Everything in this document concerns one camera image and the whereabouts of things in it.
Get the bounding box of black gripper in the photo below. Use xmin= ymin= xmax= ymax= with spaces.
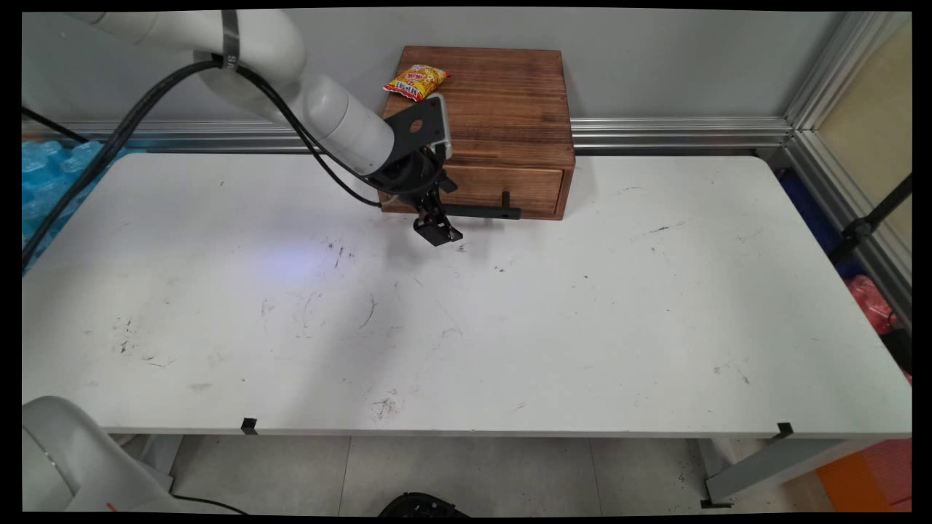
xmin=377 ymin=146 xmax=465 ymax=247

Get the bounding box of wooden drawer with black handle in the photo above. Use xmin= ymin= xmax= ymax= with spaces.
xmin=380 ymin=164 xmax=565 ymax=221

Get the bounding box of dark wooden cabinet box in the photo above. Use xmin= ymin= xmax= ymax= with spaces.
xmin=371 ymin=46 xmax=577 ymax=221

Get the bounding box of yellow snack packet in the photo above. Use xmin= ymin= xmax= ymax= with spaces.
xmin=383 ymin=64 xmax=452 ymax=103

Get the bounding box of round black floor object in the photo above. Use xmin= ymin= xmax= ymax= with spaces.
xmin=379 ymin=492 xmax=470 ymax=517

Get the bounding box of dark blue fabric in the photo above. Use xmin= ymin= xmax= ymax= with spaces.
xmin=775 ymin=169 xmax=864 ymax=281

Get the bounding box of grey table leg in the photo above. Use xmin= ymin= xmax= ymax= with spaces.
xmin=109 ymin=434 xmax=183 ymax=496
xmin=699 ymin=437 xmax=885 ymax=509

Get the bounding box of blue bubble wrap sheet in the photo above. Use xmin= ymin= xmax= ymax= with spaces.
xmin=22 ymin=140 xmax=126 ymax=257

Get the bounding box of black tripod pole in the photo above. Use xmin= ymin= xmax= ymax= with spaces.
xmin=829 ymin=173 xmax=912 ymax=264

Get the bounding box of red plastic bag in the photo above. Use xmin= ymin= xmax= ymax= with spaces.
xmin=845 ymin=275 xmax=901 ymax=336

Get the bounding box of orange floor board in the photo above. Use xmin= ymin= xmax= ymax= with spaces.
xmin=815 ymin=439 xmax=912 ymax=514

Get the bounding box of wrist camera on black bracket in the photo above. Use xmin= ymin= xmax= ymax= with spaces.
xmin=382 ymin=93 xmax=454 ymax=175

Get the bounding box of long aluminium back rail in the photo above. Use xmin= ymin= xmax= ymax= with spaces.
xmin=22 ymin=116 xmax=794 ymax=155

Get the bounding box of black strap on arm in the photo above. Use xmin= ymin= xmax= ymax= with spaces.
xmin=220 ymin=10 xmax=242 ymax=72

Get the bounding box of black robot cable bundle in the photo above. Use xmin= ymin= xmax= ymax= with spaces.
xmin=22 ymin=58 xmax=383 ymax=274

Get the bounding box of thin black floor cable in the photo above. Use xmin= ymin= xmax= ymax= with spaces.
xmin=171 ymin=495 xmax=248 ymax=515

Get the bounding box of aluminium side rail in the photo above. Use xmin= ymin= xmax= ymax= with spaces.
xmin=757 ymin=131 xmax=912 ymax=328

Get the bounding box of aluminium corner post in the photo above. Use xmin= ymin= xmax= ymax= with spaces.
xmin=783 ymin=11 xmax=911 ymax=133

